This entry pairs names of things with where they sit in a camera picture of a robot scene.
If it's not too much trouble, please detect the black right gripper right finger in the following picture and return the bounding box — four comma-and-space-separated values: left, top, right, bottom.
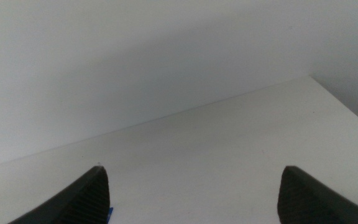
277, 165, 358, 224

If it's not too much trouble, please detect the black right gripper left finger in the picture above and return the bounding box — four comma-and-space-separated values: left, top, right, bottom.
7, 165, 111, 224

